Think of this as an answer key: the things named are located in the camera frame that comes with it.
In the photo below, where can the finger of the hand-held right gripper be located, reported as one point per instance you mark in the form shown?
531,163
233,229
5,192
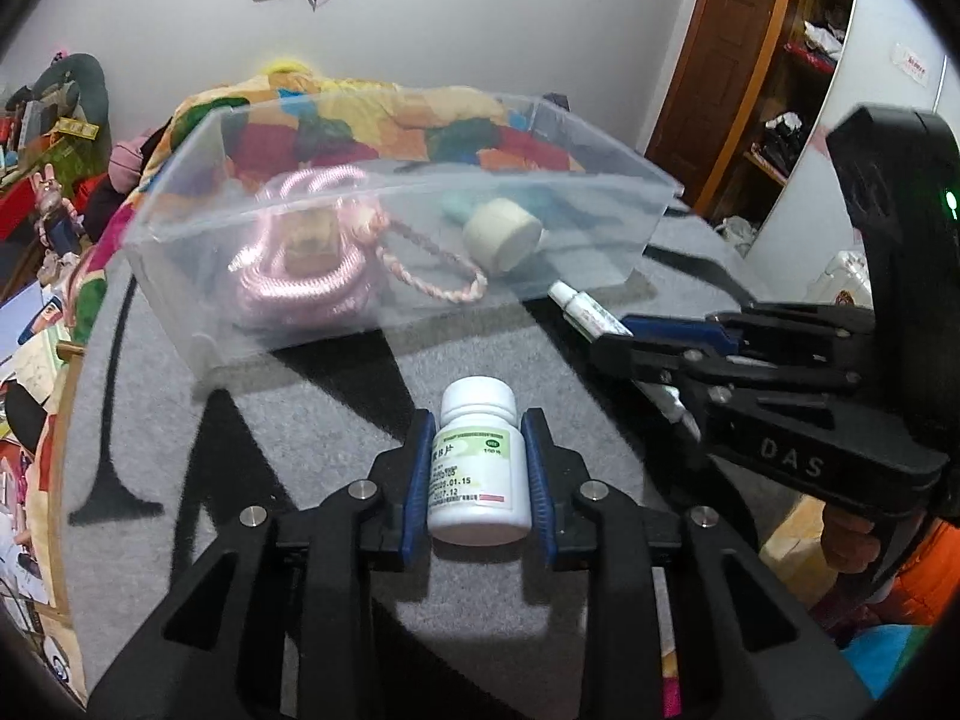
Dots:
645,360
667,326

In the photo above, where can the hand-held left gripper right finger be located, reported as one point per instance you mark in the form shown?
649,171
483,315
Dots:
537,499

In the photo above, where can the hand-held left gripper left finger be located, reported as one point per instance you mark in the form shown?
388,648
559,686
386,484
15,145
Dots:
417,499

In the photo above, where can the white pill bottle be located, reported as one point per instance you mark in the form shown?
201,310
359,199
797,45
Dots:
478,480

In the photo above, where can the white ointment tube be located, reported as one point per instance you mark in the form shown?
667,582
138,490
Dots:
586,307

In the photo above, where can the clear plastic storage bin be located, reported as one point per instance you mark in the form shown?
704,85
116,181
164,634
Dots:
420,165

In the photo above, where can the person's right forearm orange sleeve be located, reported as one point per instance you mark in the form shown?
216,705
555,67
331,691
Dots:
930,577

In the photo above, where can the person's right hand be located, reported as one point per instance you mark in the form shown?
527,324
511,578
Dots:
847,551

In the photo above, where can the white plastic bag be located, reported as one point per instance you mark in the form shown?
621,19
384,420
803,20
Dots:
840,279

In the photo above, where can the grey felt mat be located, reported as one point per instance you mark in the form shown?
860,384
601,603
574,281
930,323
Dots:
487,349

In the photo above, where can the white tape roll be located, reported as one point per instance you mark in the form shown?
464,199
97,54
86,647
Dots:
501,234

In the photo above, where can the wooden shelf unit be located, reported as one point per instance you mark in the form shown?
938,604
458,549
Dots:
802,82

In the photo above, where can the teal small object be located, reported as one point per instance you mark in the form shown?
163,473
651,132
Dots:
457,206

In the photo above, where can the brown wooden door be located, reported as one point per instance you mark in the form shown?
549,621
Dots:
712,67

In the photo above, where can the colourful patchwork blanket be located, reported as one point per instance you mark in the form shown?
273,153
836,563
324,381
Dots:
450,116

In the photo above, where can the teal cloth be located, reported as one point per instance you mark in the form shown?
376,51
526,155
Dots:
896,656

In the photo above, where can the pink knitted hat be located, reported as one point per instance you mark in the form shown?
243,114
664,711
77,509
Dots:
127,161

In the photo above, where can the rabbit toy figure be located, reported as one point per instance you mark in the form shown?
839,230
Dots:
52,202

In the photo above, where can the white wall label sticker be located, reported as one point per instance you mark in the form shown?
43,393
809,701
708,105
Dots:
911,64

